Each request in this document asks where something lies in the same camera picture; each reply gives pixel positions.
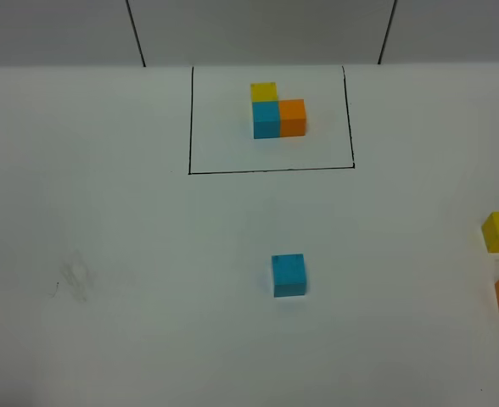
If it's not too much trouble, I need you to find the blue template block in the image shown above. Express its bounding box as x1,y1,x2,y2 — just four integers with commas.
252,101,280,139

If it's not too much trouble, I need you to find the yellow template block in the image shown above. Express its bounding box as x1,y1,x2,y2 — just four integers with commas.
250,82,278,103

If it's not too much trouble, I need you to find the orange template block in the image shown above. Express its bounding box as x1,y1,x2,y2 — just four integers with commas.
278,99,307,137

